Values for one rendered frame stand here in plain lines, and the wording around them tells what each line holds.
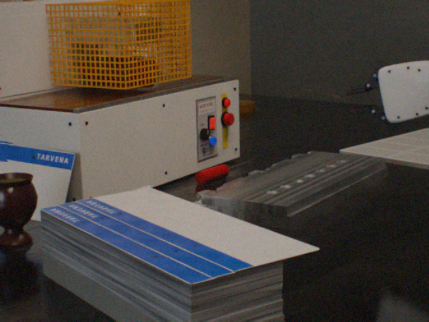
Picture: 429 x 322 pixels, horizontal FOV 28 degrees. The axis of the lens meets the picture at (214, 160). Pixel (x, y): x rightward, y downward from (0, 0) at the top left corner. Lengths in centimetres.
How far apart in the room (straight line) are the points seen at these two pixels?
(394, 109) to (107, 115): 52
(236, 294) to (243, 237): 13
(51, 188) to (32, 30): 37
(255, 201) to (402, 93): 32
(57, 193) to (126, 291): 52
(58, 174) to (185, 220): 45
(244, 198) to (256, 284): 54
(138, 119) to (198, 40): 258
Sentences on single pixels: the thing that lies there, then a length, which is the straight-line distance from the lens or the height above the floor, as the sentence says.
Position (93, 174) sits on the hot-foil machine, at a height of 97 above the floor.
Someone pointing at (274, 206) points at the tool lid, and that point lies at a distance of 148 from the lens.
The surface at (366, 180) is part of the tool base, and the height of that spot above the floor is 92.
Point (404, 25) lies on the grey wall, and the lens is 410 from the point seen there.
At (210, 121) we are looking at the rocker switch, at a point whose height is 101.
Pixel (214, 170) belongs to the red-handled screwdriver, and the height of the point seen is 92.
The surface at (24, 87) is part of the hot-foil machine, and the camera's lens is 178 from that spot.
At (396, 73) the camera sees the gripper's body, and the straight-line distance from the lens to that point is 156.
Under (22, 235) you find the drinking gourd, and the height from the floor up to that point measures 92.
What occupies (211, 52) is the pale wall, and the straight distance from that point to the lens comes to 434.
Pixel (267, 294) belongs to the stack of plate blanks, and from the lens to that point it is 101.
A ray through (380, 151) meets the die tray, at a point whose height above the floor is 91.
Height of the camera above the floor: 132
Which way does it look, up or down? 12 degrees down
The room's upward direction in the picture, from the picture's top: 1 degrees counter-clockwise
